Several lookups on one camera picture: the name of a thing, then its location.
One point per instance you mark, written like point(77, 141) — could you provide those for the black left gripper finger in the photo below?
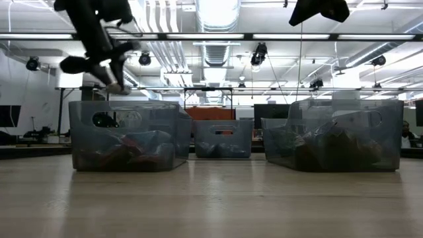
point(117, 67)
point(77, 65)

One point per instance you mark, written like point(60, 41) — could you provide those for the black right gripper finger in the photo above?
point(302, 13)

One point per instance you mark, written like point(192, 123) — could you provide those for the yellow-green granola bar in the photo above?
point(118, 89)

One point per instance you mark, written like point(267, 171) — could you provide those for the green Chewy chocolate chip bar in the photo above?
point(99, 157)

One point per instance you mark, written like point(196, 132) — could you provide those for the orange blue granola bar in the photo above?
point(338, 145)

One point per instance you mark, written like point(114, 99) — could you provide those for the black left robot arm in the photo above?
point(112, 8)

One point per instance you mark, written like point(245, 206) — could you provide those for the black ceiling spotlight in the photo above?
point(144, 59)
point(258, 54)
point(316, 83)
point(33, 63)
point(378, 60)

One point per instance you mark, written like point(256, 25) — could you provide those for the grey translucent plastic bin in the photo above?
point(223, 132)
point(333, 112)
point(127, 112)

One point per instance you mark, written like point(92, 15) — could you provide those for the black monitor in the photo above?
point(269, 114)
point(10, 115)

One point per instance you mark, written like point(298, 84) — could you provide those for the orange partition panel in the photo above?
point(210, 113)

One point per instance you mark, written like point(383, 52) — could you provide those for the person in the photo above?
point(408, 134)

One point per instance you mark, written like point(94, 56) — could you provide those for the black background rig frame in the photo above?
point(208, 88)

